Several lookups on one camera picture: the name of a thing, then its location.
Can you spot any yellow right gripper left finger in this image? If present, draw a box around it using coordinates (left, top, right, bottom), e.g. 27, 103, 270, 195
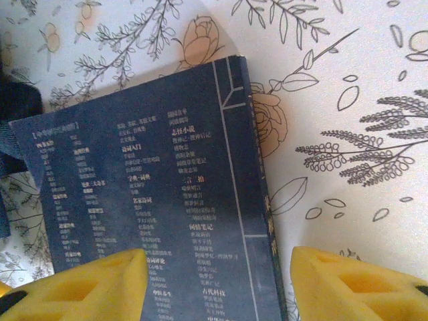
0, 249, 150, 321

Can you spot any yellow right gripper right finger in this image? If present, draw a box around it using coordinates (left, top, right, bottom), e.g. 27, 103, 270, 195
289, 245, 428, 321

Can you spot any dark blue book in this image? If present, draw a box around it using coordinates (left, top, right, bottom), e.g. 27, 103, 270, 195
8, 55, 288, 321

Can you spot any navy blue backpack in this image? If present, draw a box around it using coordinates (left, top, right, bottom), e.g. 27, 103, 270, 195
0, 31, 44, 240

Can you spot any floral tablecloth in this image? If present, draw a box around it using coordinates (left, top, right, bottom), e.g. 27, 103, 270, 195
0, 0, 428, 321

